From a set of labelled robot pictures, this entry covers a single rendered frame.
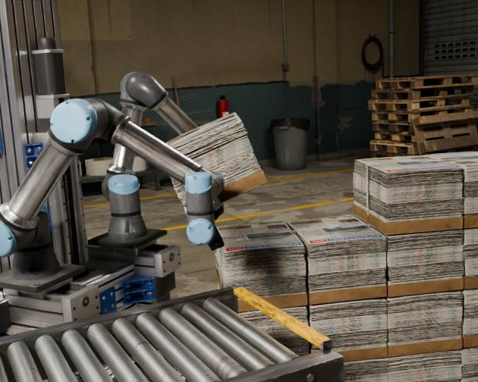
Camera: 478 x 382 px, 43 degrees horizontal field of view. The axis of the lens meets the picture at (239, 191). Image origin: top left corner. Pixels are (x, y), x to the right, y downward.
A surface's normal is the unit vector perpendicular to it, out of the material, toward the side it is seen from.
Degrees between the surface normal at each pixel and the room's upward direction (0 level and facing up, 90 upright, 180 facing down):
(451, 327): 90
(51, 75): 90
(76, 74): 90
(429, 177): 90
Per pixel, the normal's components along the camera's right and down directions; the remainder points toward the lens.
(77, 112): -0.11, 0.09
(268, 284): 0.13, 0.18
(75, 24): 0.47, 0.14
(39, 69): -0.44, 0.18
